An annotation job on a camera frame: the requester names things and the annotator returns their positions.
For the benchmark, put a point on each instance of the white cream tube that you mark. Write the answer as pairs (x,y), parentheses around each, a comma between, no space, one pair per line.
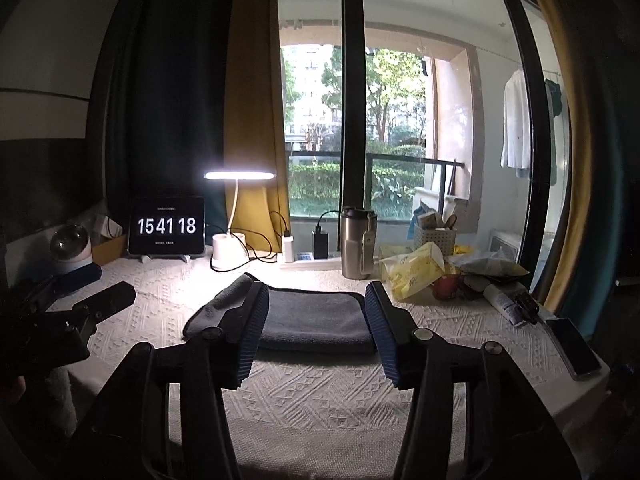
(502,302)

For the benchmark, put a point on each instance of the white textured tablecloth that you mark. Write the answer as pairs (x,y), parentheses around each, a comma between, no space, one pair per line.
(320,400)

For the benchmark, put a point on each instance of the white tablet stand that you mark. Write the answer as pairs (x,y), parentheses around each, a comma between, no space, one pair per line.
(150,258)

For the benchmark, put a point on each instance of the mustard yellow curtain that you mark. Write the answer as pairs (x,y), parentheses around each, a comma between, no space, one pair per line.
(252,85)
(570,135)

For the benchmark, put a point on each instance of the black balcony railing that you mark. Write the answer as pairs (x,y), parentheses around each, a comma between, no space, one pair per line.
(400,159)

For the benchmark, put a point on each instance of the dark green curtain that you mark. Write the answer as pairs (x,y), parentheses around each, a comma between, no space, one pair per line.
(170,85)

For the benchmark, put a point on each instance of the smartphone in clear case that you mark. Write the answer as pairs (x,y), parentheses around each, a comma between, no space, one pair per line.
(572,347)

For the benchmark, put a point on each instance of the white charger plug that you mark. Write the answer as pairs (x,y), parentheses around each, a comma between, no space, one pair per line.
(288,247)

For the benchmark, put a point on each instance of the teal hanging garment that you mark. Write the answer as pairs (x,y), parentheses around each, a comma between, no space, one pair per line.
(554,97)

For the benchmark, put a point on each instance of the white slotted basket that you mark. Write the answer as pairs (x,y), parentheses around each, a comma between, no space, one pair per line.
(435,241)

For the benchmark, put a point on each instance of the white box appliance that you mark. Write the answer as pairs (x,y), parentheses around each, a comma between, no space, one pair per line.
(505,245)

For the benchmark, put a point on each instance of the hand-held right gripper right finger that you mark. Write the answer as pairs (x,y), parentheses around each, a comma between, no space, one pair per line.
(380,332)

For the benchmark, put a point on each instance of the dark grey towel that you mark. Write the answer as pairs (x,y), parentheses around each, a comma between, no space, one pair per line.
(315,320)

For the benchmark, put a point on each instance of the white desk lamp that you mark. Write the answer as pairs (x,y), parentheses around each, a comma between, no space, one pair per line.
(227,255)

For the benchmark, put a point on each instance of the black charger plug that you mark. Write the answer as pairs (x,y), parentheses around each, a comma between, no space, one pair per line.
(320,245)

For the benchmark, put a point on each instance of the steel travel tumbler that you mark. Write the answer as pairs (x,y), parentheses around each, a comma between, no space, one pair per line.
(356,245)

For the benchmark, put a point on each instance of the black tablet clock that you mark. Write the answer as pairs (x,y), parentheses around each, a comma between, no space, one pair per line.
(166,225)

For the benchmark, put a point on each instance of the blue pouch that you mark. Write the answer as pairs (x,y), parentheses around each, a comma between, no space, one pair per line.
(80,277)

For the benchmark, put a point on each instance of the red cup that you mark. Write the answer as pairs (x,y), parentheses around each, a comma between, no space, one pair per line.
(446,285)

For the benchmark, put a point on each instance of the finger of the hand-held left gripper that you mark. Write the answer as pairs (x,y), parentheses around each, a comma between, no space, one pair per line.
(107,298)

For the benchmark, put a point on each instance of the white power strip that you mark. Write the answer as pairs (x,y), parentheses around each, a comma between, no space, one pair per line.
(320,263)

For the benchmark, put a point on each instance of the white round dome camera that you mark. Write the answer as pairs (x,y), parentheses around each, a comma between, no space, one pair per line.
(72,247)

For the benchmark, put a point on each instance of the yellow tissue packet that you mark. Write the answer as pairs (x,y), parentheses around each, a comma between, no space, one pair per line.
(412,272)

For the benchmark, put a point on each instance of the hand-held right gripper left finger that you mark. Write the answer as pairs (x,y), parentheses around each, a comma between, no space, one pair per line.
(252,332)

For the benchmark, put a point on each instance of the white hanging shirt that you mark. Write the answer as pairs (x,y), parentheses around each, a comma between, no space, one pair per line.
(515,120)

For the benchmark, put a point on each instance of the crumpled snack bag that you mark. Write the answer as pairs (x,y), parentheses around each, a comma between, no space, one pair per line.
(487,262)

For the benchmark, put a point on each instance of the brown cardboard box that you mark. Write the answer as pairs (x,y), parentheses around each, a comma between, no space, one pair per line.
(110,250)

